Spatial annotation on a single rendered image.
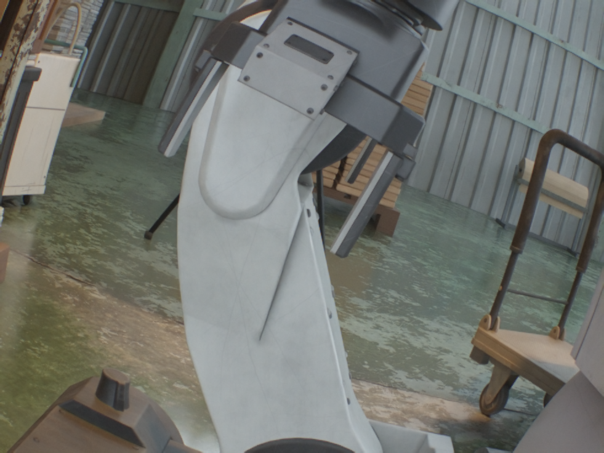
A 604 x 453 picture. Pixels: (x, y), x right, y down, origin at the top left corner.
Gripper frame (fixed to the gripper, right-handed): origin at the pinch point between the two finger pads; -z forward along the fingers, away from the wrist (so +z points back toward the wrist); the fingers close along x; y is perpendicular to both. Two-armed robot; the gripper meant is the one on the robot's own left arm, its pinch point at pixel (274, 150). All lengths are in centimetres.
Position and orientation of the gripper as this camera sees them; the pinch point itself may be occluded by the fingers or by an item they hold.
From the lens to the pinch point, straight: 48.4
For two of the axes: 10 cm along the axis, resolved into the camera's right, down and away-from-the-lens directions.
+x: -8.7, -5.0, -0.3
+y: -0.4, 1.3, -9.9
